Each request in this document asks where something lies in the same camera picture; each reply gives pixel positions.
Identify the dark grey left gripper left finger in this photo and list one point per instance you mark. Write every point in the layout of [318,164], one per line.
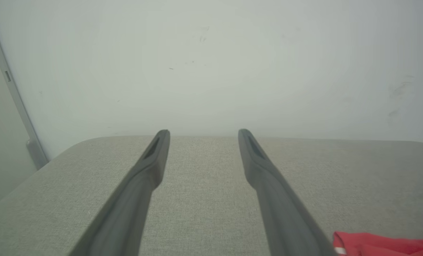
[133,199]

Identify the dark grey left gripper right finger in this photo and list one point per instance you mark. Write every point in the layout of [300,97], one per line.
[278,206]

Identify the red garment with white trim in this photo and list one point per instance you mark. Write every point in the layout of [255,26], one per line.
[381,245]

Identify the grey metal panel post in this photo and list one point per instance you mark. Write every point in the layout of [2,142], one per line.
[16,99]

